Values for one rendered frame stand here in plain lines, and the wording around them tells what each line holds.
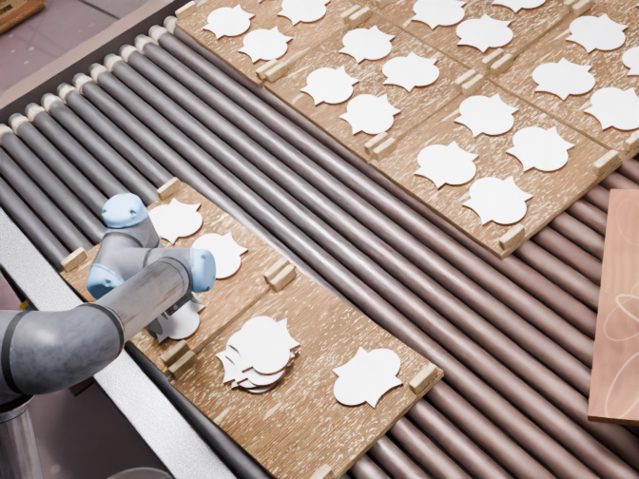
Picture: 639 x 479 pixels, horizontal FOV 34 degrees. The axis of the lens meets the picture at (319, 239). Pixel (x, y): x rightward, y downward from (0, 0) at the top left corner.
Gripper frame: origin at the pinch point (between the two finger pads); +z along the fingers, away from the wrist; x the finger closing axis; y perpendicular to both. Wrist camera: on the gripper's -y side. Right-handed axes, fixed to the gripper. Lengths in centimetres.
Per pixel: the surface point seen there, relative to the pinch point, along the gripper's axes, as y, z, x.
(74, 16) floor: -256, 102, 96
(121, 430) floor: -58, 96, -13
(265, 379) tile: 28.7, -3.0, 2.0
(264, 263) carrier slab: 4.1, 0.8, 21.4
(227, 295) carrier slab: 4.3, 0.8, 11.1
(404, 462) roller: 58, 1, 8
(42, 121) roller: -82, 5, 16
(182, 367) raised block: 12.8, -1.5, -6.7
